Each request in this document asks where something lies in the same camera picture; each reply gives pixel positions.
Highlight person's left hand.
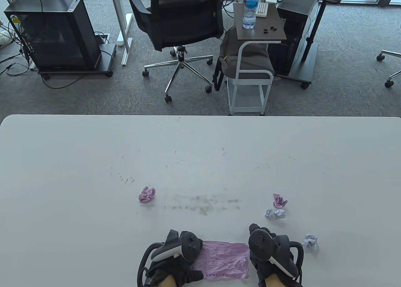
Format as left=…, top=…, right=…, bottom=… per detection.
left=147, top=256, right=205, bottom=287

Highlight person's right hand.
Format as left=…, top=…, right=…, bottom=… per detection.
left=249, top=223, right=303, bottom=287

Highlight black and white controller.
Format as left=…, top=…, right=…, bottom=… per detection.
left=248, top=223, right=304, bottom=284
left=137, top=229, right=202, bottom=287

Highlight white paper invoice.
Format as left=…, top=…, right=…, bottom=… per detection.
left=265, top=208, right=286, bottom=221
left=302, top=235, right=319, bottom=249

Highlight grey bag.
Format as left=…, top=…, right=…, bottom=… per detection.
left=213, top=26, right=275, bottom=91

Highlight black computer tower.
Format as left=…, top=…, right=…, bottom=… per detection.
left=268, top=0, right=317, bottom=76

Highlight black mesh office chair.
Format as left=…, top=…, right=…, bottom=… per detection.
left=128, top=0, right=226, bottom=103
left=376, top=50, right=401, bottom=88

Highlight black wheeled platform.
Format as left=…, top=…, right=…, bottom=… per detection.
left=38, top=44, right=117, bottom=80

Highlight black standing desk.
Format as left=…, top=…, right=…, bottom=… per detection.
left=279, top=0, right=353, bottom=89

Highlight clear plastic water bottle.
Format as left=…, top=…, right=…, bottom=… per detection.
left=243, top=0, right=260, bottom=29

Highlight white desk leg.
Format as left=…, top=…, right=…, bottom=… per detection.
left=109, top=0, right=133, bottom=66

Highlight black computer case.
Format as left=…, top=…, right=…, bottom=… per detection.
left=4, top=0, right=101, bottom=70

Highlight brown side table white frame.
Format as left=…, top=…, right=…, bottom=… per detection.
left=227, top=3, right=287, bottom=116

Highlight black floor cables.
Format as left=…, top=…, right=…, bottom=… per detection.
left=0, top=11, right=41, bottom=77

